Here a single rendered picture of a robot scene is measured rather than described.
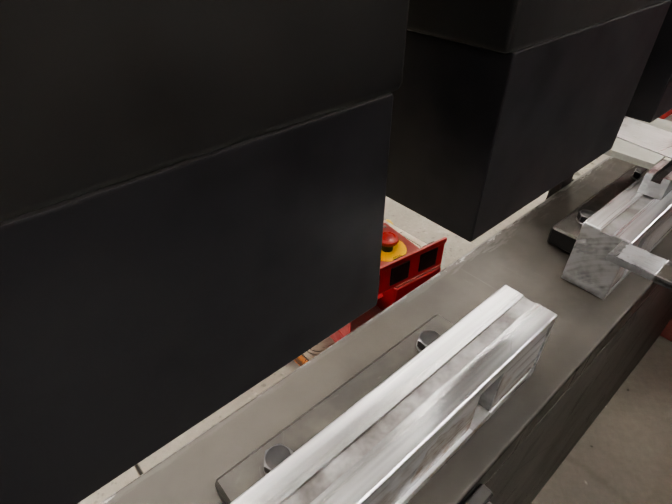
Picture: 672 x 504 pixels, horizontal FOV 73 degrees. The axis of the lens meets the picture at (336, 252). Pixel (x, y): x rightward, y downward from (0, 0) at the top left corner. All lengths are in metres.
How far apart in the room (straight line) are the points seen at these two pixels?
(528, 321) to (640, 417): 1.33
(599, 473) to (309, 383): 1.21
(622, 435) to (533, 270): 1.08
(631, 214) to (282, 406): 0.50
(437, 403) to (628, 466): 1.30
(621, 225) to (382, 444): 0.43
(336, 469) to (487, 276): 0.39
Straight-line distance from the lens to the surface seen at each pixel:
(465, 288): 0.64
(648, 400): 1.86
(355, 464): 0.37
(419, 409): 0.39
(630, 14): 0.26
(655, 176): 0.76
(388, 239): 0.82
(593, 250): 0.67
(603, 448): 1.67
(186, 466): 0.49
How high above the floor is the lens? 1.30
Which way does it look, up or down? 38 degrees down
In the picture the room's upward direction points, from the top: straight up
